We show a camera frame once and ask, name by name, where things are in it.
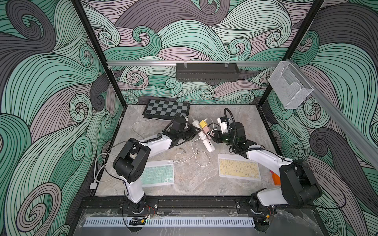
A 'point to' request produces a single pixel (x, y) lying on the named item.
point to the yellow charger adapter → (203, 123)
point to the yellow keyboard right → (236, 166)
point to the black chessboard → (166, 109)
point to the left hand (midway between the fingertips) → (200, 129)
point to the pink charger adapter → (205, 129)
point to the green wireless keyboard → (157, 173)
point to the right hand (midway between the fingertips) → (211, 132)
